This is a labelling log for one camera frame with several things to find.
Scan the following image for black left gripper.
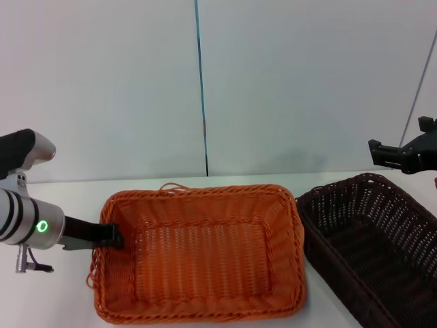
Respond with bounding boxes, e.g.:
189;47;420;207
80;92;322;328
60;215;125;252

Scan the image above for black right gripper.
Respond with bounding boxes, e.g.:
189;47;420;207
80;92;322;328
367;116;437;176

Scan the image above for orange woven plastic basket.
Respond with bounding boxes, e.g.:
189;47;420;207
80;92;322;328
85;182;307;325

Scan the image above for dark brown woven basket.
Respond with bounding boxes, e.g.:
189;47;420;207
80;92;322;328
295;172;437;328

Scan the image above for silver cable connector plug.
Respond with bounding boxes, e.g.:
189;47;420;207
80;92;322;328
14;243;55;274

